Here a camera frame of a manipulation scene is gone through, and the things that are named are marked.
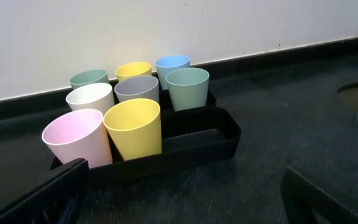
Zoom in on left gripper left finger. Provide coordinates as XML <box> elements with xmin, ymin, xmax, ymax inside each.
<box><xmin>0</xmin><ymin>157</ymin><xmax>90</xmax><ymax>224</ymax></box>

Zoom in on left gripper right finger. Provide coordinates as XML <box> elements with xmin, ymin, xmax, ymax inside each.
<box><xmin>280</xmin><ymin>164</ymin><xmax>358</xmax><ymax>224</ymax></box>

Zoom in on pink cup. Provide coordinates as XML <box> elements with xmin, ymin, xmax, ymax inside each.
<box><xmin>41</xmin><ymin>108</ymin><xmax>113</xmax><ymax>169</ymax></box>

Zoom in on yellow cup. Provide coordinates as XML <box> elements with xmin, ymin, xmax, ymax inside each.
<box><xmin>114</xmin><ymin>61</ymin><xmax>153</xmax><ymax>83</ymax></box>
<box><xmin>103</xmin><ymin>98</ymin><xmax>162</xmax><ymax>161</ymax></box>

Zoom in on white cup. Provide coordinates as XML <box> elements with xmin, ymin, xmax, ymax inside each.
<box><xmin>65</xmin><ymin>82</ymin><xmax>116</xmax><ymax>116</ymax></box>

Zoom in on black tray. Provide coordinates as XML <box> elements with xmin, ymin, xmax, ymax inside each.
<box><xmin>50</xmin><ymin>88</ymin><xmax>242</xmax><ymax>187</ymax></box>

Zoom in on green cup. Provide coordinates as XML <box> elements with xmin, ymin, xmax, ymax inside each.
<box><xmin>69</xmin><ymin>69</ymin><xmax>110</xmax><ymax>90</ymax></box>
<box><xmin>165</xmin><ymin>67</ymin><xmax>210</xmax><ymax>112</ymax></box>

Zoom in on grey cup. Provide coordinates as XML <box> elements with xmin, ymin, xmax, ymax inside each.
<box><xmin>114</xmin><ymin>75</ymin><xmax>160</xmax><ymax>105</ymax></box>

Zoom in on blue cup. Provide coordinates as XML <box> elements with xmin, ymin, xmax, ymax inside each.
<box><xmin>154</xmin><ymin>54</ymin><xmax>191</xmax><ymax>90</ymax></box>

